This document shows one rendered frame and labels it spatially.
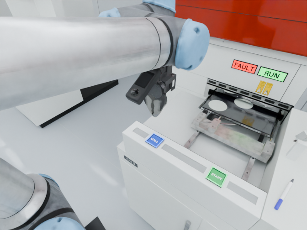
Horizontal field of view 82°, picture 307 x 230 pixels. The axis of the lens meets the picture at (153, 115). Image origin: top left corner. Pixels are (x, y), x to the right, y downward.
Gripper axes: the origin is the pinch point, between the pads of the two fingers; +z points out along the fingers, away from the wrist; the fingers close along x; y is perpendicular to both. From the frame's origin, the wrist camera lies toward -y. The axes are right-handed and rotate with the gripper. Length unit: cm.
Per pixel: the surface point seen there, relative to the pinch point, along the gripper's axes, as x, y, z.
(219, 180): -27.4, 0.1, 14.1
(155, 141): -0.6, 0.4, 14.2
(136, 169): 7.6, -3.8, 37.2
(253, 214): -39.2, -3.8, 14.6
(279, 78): -30, 58, 1
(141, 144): 3.0, -3.7, 14.6
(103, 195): 47, -8, 111
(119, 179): 47, 10, 111
